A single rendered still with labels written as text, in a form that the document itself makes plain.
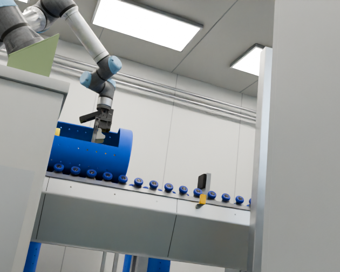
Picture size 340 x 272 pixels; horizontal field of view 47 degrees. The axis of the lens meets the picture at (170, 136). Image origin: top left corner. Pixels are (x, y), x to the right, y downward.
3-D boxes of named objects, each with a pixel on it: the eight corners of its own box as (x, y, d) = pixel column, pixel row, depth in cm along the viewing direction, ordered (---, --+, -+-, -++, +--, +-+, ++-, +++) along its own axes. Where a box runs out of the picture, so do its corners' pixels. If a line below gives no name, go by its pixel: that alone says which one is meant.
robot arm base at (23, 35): (46, 37, 143) (32, 14, 142) (8, 56, 138) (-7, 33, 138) (48, 51, 157) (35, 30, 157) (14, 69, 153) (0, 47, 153)
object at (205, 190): (208, 203, 200) (211, 173, 204) (201, 201, 199) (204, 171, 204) (202, 205, 209) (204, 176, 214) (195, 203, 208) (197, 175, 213)
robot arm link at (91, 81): (92, 63, 189) (109, 73, 197) (77, 75, 195) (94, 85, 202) (93, 75, 185) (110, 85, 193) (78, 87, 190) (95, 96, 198)
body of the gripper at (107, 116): (110, 129, 192) (114, 107, 196) (92, 126, 190) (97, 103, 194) (108, 134, 199) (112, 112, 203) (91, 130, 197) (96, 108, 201)
